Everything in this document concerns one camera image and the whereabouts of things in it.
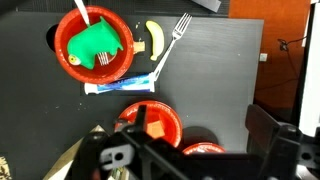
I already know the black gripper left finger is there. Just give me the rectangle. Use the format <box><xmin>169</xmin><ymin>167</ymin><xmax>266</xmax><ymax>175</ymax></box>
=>
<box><xmin>133</xmin><ymin>104</ymin><xmax>148</xmax><ymax>132</ymax></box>

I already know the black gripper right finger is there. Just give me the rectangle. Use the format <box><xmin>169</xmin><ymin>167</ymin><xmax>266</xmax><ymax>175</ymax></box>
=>
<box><xmin>245</xmin><ymin>103</ymin><xmax>282</xmax><ymax>148</ymax></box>

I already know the yellow toy banana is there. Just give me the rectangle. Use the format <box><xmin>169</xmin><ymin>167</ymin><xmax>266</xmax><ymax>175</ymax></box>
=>
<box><xmin>145</xmin><ymin>20</ymin><xmax>166</xmax><ymax>62</ymax></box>

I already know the red plastic bowl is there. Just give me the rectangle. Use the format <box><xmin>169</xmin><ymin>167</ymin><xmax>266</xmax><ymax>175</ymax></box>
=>
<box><xmin>53</xmin><ymin>5</ymin><xmax>135</xmax><ymax>85</ymax></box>
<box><xmin>181</xmin><ymin>142</ymin><xmax>228</xmax><ymax>156</ymax></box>
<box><xmin>114</xmin><ymin>100</ymin><xmax>184</xmax><ymax>150</ymax></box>

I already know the orange toy block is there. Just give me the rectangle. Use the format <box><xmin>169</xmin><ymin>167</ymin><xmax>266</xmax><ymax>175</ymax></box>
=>
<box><xmin>146</xmin><ymin>120</ymin><xmax>166</xmax><ymax>140</ymax></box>

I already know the blue white toothpaste tube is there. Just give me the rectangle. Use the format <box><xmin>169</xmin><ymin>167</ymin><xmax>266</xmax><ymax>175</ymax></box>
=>
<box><xmin>83</xmin><ymin>72</ymin><xmax>157</xmax><ymax>96</ymax></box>

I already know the tan wood scrap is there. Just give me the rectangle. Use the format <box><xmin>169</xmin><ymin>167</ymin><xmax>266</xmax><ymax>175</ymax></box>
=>
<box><xmin>132</xmin><ymin>40</ymin><xmax>147</xmax><ymax>55</ymax></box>

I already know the orange board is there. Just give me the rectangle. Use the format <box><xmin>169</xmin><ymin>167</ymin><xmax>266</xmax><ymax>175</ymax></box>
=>
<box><xmin>227</xmin><ymin>0</ymin><xmax>312</xmax><ymax>112</ymax></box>

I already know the green plush toy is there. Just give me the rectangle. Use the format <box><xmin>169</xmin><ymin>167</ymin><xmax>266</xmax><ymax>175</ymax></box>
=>
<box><xmin>66</xmin><ymin>16</ymin><xmax>125</xmax><ymax>71</ymax></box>

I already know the white plastic fork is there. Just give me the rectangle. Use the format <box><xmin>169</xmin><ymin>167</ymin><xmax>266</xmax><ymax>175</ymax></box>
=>
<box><xmin>73</xmin><ymin>0</ymin><xmax>111</xmax><ymax>66</ymax></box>

